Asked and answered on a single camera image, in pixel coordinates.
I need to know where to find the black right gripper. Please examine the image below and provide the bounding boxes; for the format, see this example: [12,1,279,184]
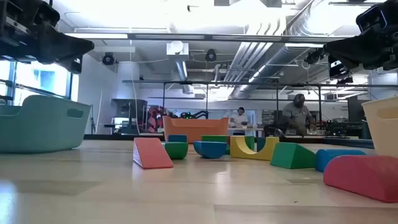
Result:
[323,0,398,80]

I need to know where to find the yellow plastic bin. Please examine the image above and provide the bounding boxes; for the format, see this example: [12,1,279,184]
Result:
[361,96,398,158]

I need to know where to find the grey equipment cabinet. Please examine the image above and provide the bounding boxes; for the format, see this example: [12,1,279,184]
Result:
[110,98,149,135]

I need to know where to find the white hanging cable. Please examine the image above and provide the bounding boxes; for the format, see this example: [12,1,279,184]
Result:
[129,43,141,134]

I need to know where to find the green wedge foam block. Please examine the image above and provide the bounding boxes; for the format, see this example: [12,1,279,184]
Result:
[269,142,317,170]

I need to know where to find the blue half-cylinder foam block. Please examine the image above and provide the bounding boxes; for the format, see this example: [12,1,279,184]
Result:
[314,149,367,174]

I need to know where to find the red wedge foam block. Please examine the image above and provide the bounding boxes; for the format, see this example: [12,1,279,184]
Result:
[132,137,174,170]

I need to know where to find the overhead frame beam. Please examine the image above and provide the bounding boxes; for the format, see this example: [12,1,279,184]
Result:
[65,31,346,44]

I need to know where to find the green half-round foam block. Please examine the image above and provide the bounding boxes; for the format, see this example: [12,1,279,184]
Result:
[161,141,189,161]

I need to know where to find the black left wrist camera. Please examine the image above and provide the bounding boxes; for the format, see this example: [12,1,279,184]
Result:
[39,0,61,28]

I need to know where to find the small green foam block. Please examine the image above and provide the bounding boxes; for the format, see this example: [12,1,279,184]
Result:
[201,134,231,156]

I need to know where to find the red half-cylinder foam block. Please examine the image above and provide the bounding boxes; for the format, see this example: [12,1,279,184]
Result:
[323,154,398,203]

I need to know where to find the black ceiling device cluster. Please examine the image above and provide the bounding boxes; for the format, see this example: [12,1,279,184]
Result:
[303,48,326,65]

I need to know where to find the blue half-round foam block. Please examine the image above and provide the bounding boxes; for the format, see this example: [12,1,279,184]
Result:
[193,140,228,160]

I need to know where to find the silver ventilation duct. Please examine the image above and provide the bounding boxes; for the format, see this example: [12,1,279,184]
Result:
[229,12,330,99]

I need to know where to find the black metal rack frame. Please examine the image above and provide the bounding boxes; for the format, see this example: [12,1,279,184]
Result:
[123,80,398,138]

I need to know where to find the white ceiling pipes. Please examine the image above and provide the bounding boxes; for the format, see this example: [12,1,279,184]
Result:
[223,15,287,83]

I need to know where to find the bright window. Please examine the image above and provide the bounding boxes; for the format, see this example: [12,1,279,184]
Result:
[0,59,80,105]

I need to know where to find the person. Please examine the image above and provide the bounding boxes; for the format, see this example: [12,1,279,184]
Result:
[281,93,317,136]
[229,106,249,129]

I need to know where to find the yellow arch foam block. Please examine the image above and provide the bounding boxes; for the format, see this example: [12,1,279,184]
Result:
[229,135,280,162]

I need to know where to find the orange plastic bin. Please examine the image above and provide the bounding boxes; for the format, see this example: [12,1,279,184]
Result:
[162,115,230,144]

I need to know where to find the white ceiling box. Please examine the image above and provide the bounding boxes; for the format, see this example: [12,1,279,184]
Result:
[166,40,190,56]

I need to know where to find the small blue foam block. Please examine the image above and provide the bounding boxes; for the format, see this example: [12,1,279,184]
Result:
[167,134,188,143]

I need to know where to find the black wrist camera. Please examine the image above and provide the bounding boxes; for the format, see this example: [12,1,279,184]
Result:
[39,0,61,28]
[356,2,389,34]

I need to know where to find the cluttered work bench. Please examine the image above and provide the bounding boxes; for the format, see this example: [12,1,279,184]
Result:
[310,119,373,139]

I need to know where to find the black table frame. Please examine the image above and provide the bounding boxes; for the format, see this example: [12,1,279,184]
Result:
[83,133,375,149]

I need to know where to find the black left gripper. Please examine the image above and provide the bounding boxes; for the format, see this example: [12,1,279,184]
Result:
[0,0,95,75]

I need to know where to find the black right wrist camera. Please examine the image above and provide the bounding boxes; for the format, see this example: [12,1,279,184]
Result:
[356,2,389,34]

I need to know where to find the teal plastic bin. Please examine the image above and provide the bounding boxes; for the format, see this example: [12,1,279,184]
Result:
[0,95,91,154]

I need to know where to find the red machine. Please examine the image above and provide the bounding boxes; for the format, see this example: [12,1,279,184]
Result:
[146,105,165,133]

